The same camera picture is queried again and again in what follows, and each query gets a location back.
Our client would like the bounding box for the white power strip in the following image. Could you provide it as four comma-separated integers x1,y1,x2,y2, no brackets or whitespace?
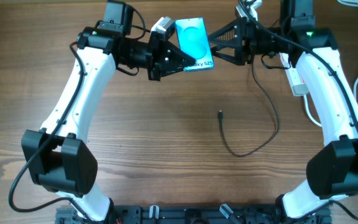
280,53,309,96

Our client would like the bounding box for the blue screen Galaxy smartphone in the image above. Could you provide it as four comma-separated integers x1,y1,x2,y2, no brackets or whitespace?
175,17,214,72

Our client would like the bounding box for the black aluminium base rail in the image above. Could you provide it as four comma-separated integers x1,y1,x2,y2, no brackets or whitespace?
55,203,332,224

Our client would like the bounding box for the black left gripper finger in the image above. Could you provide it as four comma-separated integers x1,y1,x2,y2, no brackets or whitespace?
166,42,196,67
160,66,184,78

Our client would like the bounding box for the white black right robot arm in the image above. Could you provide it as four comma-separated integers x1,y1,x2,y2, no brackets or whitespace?
208,1,358,223

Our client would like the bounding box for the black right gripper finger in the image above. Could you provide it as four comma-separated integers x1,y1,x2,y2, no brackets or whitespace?
211,47,246,65
208,17,247,46

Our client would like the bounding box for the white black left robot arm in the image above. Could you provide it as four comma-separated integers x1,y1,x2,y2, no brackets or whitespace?
21,1,196,223

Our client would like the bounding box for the black USB charger cable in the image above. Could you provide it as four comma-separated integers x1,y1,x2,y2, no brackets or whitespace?
218,62,280,157

